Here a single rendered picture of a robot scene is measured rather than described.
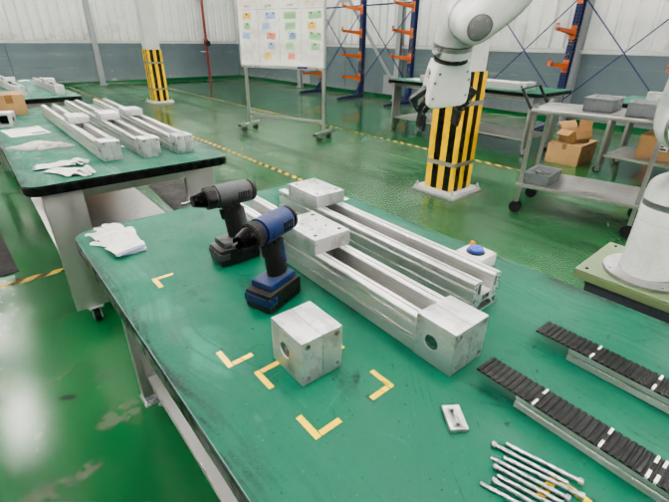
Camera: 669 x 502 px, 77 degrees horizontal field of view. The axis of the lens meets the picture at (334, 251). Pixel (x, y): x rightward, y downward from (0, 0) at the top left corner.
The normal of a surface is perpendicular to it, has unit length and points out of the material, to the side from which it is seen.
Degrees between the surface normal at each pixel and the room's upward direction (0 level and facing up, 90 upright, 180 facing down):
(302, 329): 0
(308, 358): 90
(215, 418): 0
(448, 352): 90
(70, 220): 90
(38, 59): 90
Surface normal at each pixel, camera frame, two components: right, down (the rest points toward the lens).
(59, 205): 0.64, 0.36
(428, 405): 0.01, -0.89
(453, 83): 0.28, 0.67
